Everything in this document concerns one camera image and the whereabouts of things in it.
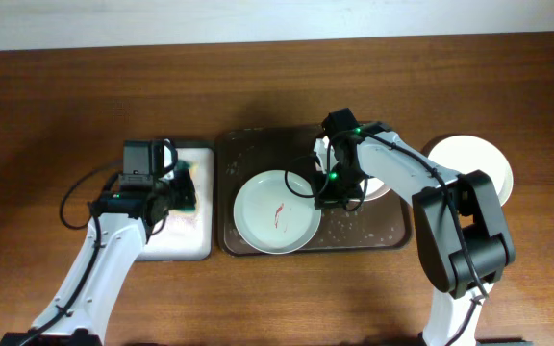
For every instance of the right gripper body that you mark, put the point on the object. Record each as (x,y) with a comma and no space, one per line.
(337,186)

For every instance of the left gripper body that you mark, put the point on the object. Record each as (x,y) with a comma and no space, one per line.
(165,190)

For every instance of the pinkish white plate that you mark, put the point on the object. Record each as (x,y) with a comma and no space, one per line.
(375,187)

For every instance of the green yellow sponge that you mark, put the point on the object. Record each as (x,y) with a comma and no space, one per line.
(183,194)

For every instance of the pale green plate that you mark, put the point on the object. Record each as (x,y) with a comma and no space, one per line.
(273,214)

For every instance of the white front plate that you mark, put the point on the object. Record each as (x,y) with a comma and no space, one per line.
(469,153)

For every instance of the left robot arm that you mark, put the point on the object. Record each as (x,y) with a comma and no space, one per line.
(132,207)

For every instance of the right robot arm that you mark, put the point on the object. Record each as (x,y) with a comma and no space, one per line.
(462,237)

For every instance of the large brown tray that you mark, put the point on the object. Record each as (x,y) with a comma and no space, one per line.
(383,223)

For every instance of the small dark tray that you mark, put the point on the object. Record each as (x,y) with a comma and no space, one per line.
(205,144)

